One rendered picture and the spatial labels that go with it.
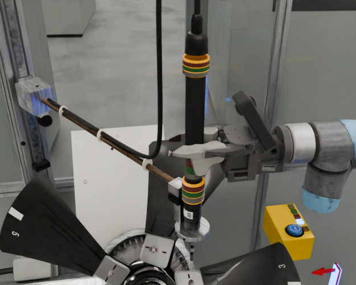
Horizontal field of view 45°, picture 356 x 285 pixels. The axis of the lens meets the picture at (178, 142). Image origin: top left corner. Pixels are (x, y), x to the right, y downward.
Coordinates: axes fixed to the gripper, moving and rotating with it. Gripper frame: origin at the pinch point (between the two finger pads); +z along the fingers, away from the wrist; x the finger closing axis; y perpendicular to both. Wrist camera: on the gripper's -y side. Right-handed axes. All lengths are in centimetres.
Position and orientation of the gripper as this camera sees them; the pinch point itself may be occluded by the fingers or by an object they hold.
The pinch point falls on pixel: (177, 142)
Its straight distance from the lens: 75.7
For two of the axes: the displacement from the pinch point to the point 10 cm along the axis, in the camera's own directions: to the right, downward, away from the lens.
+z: -9.9, 0.7, -1.3
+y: -0.1, 8.6, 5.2
